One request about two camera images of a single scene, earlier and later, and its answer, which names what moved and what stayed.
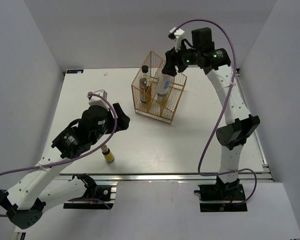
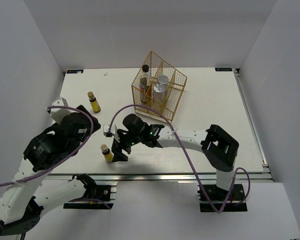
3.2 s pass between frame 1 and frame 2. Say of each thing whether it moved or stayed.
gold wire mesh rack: stayed
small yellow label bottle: stayed
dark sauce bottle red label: stayed
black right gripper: moved
